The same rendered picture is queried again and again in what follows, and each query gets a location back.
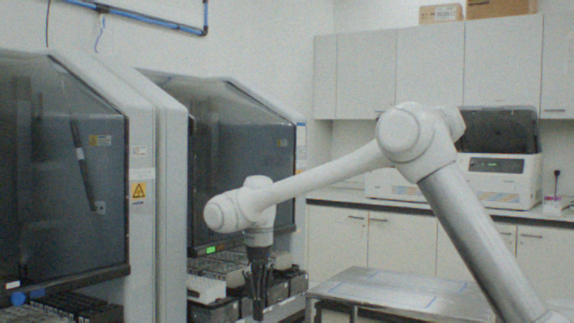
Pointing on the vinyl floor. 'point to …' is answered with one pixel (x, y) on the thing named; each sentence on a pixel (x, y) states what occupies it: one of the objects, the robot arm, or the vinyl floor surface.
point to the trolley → (401, 295)
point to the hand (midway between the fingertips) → (258, 309)
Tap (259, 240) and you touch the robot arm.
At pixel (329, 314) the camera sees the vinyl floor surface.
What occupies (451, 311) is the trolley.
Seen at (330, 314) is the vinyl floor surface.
